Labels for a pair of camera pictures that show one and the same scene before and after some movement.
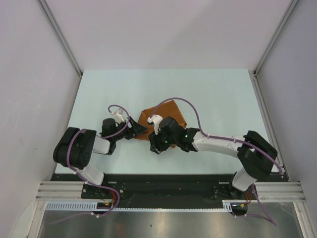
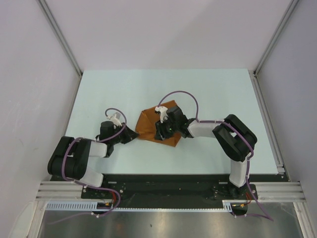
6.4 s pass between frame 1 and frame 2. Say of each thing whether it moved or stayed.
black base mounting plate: stayed
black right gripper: moved
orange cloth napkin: stayed
